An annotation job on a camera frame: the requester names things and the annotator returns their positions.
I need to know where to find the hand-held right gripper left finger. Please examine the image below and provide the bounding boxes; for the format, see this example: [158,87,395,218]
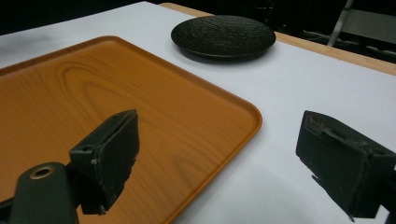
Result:
[68,108,140,217]

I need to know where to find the orange wooden tray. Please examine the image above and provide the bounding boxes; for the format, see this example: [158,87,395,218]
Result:
[0,35,263,224]

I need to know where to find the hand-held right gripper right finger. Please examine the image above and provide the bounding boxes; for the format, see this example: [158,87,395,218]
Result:
[295,110,396,219]

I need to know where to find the black textured plate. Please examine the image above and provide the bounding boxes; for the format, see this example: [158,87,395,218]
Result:
[170,14,277,60]

